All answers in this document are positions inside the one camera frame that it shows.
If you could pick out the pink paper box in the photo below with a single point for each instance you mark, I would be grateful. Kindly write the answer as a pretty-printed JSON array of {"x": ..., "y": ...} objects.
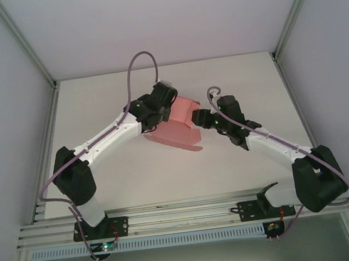
[{"x": 177, "y": 130}]

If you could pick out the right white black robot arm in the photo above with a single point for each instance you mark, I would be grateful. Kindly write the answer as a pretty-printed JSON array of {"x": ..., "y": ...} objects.
[{"x": 274, "y": 147}]

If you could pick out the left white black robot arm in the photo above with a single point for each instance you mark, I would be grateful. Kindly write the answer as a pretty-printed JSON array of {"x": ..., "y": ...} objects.
[{"x": 106, "y": 141}]

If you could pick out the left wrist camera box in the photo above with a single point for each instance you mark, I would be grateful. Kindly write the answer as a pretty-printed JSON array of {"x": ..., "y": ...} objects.
[{"x": 166, "y": 83}]

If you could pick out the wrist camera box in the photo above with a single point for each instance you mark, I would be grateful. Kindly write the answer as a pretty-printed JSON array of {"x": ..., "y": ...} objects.
[
  {"x": 166, "y": 83},
  {"x": 215, "y": 94}
]

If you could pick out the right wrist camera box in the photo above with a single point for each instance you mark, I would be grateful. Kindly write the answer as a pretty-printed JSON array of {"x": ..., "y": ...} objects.
[{"x": 215, "y": 94}]

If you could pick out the aluminium side rail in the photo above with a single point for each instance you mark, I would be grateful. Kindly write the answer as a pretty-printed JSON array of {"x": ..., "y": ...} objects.
[
  {"x": 290, "y": 92},
  {"x": 46, "y": 151}
]

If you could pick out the aluminium mounting rail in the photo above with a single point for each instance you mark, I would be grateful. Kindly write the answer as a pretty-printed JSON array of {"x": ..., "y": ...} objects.
[{"x": 184, "y": 213}]

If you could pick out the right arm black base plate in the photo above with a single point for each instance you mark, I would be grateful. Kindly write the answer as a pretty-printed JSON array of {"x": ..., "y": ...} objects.
[{"x": 250, "y": 211}]

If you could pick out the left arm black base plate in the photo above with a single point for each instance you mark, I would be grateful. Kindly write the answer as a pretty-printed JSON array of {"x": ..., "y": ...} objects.
[{"x": 119, "y": 226}]

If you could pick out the aluminium corner post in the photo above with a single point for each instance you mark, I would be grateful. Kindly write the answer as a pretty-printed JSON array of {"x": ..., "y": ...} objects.
[
  {"x": 295, "y": 9},
  {"x": 23, "y": 40}
]

